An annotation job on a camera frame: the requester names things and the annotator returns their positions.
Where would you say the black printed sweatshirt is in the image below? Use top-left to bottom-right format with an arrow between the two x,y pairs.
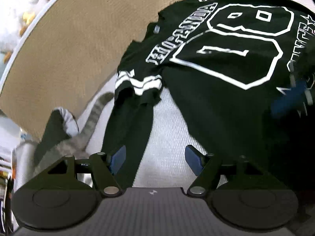
102,0 -> 314,191

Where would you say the woven tan upright mattress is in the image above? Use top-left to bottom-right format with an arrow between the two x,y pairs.
1,0 -> 180,139

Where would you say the black grey folded garment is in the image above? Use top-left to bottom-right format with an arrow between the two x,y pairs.
34,107 -> 79,166

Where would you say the cluttered side desk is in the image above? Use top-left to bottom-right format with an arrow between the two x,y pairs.
1,146 -> 16,235

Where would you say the grey tabby cat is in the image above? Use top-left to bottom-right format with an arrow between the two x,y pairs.
33,92 -> 114,176

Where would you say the white plush duck toy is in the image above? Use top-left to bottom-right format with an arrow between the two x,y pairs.
1,0 -> 48,64

